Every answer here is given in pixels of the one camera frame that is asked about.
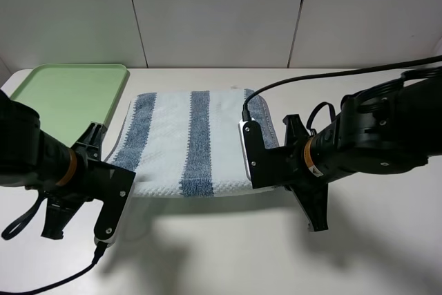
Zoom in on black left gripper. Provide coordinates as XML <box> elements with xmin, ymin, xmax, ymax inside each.
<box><xmin>41</xmin><ymin>122</ymin><xmax>118</xmax><ymax>239</ymax></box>

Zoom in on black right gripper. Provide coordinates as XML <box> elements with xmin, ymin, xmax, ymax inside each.
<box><xmin>266</xmin><ymin>114</ymin><xmax>329</xmax><ymax>232</ymax></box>

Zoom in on blue white striped towel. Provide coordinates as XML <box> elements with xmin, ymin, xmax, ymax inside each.
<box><xmin>103</xmin><ymin>84</ymin><xmax>281</xmax><ymax>200</ymax></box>

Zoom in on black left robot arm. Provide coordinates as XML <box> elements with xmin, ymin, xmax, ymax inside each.
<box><xmin>1</xmin><ymin>93</ymin><xmax>135</xmax><ymax>245</ymax></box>

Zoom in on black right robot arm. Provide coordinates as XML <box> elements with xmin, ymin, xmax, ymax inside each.
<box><xmin>239</xmin><ymin>66</ymin><xmax>441</xmax><ymax>232</ymax></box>

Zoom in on green plastic tray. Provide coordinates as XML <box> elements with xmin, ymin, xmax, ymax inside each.
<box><xmin>10</xmin><ymin>64</ymin><xmax>129</xmax><ymax>146</ymax></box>

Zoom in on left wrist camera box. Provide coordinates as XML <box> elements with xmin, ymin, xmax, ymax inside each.
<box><xmin>94</xmin><ymin>167</ymin><xmax>135</xmax><ymax>246</ymax></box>

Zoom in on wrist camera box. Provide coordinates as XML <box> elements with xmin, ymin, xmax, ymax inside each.
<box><xmin>238</xmin><ymin>120</ymin><xmax>272</xmax><ymax>190</ymax></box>
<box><xmin>94</xmin><ymin>167</ymin><xmax>135</xmax><ymax>246</ymax></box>

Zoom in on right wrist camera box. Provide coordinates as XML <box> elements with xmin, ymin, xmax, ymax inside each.
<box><xmin>238</xmin><ymin>120</ymin><xmax>272</xmax><ymax>190</ymax></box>

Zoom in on black left camera cable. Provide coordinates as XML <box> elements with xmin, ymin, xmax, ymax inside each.
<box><xmin>0</xmin><ymin>242</ymin><xmax>108</xmax><ymax>295</ymax></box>

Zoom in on black camera cable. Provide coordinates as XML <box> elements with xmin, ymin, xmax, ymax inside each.
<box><xmin>0</xmin><ymin>242</ymin><xmax>108</xmax><ymax>295</ymax></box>
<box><xmin>241</xmin><ymin>55</ymin><xmax>442</xmax><ymax>122</ymax></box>

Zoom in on black right camera cable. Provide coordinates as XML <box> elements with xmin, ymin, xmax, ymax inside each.
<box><xmin>241</xmin><ymin>55</ymin><xmax>442</xmax><ymax>122</ymax></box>

